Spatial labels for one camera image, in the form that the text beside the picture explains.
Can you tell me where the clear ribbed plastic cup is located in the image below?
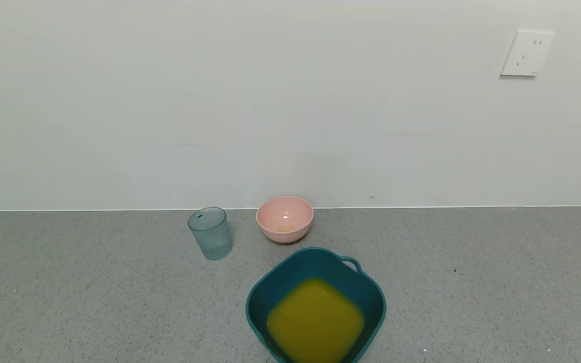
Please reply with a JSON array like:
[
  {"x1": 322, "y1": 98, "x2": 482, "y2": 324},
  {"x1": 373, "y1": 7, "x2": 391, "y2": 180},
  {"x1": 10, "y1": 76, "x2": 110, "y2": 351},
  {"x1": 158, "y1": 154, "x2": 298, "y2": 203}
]
[{"x1": 188, "y1": 207, "x2": 234, "y2": 261}]

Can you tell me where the orange juice liquid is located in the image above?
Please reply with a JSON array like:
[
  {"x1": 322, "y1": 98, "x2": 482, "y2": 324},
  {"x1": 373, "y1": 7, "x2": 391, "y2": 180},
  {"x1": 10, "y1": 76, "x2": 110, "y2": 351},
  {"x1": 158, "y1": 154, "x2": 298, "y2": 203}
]
[{"x1": 266, "y1": 278, "x2": 366, "y2": 363}]

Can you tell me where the pink plastic bowl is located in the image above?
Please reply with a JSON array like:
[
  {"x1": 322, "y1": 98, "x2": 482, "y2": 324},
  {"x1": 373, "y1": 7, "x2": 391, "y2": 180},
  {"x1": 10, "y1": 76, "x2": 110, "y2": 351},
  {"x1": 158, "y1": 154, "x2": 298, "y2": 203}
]
[{"x1": 256, "y1": 196, "x2": 314, "y2": 244}]

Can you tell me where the teal square plastic basin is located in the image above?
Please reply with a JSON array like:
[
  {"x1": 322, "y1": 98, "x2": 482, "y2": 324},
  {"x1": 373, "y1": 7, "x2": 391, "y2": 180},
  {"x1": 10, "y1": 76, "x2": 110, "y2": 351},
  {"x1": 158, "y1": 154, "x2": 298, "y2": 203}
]
[{"x1": 245, "y1": 247, "x2": 387, "y2": 363}]

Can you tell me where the white wall power outlet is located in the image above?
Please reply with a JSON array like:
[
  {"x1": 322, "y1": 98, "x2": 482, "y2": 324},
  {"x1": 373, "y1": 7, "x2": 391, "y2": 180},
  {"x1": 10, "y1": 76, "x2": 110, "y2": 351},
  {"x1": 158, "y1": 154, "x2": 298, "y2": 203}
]
[{"x1": 500, "y1": 30, "x2": 555, "y2": 77}]

